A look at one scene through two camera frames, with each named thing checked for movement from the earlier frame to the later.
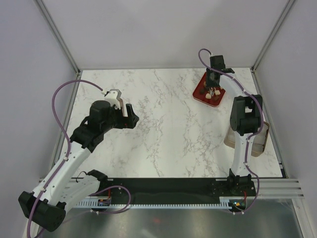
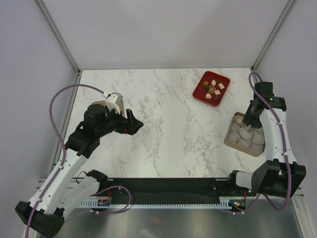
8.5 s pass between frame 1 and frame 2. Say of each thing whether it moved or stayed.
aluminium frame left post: stayed
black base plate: stayed
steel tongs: moved
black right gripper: moved
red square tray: stayed
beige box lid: stayed
